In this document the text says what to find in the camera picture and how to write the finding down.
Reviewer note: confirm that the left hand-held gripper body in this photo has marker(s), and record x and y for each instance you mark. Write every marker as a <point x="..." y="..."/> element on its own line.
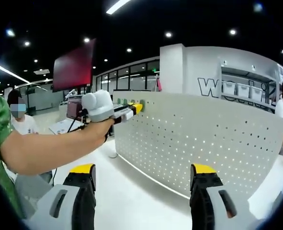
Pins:
<point x="98" y="105"/>

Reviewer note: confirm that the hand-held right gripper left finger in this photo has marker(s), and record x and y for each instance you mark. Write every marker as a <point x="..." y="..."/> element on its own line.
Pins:
<point x="59" y="206"/>

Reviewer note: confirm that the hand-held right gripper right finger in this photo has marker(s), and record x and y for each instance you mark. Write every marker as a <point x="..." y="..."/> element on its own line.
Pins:
<point x="215" y="206"/>

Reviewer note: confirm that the white perforated mounting plate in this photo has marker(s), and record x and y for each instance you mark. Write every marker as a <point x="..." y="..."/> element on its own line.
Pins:
<point x="203" y="143"/>

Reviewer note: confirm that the person's left hand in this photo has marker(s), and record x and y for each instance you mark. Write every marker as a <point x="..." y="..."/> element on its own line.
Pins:
<point x="105" y="128"/>

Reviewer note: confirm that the lit computer monitor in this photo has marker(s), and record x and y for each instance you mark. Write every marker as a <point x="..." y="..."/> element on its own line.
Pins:
<point x="74" y="109"/>

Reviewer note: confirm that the grey mesh office chair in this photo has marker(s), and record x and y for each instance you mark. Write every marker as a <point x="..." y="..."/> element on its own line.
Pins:
<point x="33" y="191"/>

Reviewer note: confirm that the white side table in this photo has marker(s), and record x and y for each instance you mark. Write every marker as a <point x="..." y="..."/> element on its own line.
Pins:
<point x="64" y="125"/>

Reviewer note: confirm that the pink hanging item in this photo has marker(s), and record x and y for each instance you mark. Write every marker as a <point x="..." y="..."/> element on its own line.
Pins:
<point x="159" y="84"/>

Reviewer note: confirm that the large red display screen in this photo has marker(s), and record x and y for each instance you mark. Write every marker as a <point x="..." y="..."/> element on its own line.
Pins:
<point x="74" y="67"/>

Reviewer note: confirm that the white storage bin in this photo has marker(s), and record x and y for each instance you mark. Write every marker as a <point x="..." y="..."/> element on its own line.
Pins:
<point x="229" y="88"/>
<point x="243" y="89"/>
<point x="255" y="91"/>

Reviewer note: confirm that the grey metal shelf rack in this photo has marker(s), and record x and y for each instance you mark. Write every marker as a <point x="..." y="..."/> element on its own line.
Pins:
<point x="249" y="74"/>

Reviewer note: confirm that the small white security camera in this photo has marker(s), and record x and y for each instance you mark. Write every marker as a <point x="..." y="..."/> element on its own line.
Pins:
<point x="225" y="62"/>
<point x="253" y="67"/>

